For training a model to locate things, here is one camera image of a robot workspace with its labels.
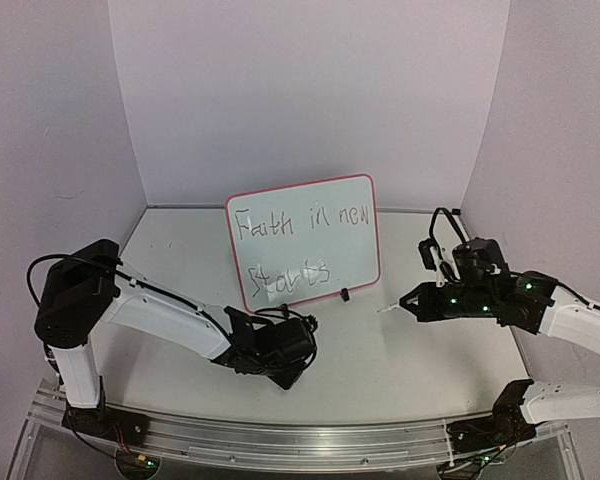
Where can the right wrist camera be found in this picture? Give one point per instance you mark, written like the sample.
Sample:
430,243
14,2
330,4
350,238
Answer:
432,253

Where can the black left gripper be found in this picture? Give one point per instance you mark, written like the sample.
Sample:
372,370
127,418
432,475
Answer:
289,379

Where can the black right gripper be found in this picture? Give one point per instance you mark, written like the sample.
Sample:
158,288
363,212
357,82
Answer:
427,304

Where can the pink framed whiteboard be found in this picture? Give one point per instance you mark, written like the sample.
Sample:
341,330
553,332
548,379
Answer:
301,243

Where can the whiteboard marker pen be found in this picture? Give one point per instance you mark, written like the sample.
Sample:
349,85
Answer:
388,308

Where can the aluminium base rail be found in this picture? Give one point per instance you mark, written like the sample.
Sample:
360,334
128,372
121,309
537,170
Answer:
178,447

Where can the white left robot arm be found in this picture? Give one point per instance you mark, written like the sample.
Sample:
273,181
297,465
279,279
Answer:
75,292

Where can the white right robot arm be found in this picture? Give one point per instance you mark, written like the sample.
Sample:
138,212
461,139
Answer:
574,322

